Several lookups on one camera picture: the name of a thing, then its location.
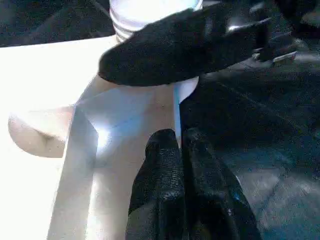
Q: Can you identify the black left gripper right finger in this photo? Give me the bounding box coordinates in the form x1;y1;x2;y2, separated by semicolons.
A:
181;127;262;240

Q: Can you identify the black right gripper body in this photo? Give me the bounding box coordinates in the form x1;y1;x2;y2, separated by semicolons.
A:
254;0;320;64

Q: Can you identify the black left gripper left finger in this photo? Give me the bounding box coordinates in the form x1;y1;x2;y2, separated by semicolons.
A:
125;128;189;240

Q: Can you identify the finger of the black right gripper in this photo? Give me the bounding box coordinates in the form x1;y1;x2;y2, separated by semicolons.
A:
97;1;275;87

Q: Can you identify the white plastic table leg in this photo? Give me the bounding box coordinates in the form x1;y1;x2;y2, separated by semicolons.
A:
108;0;204;44

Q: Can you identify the white plastic table top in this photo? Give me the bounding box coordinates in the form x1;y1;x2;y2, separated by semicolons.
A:
0;35;201;240

